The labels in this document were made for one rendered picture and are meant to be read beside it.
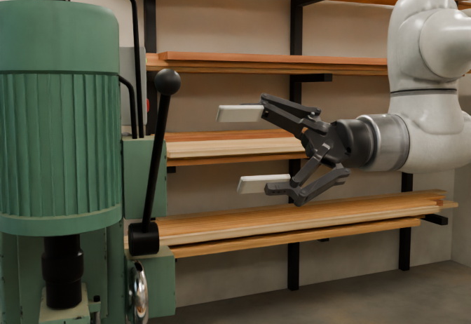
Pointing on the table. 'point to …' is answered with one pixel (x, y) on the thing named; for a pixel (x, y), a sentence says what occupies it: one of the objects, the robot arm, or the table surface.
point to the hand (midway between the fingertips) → (235, 147)
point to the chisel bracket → (65, 315)
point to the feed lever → (147, 235)
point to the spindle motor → (58, 118)
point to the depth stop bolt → (95, 308)
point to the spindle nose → (62, 271)
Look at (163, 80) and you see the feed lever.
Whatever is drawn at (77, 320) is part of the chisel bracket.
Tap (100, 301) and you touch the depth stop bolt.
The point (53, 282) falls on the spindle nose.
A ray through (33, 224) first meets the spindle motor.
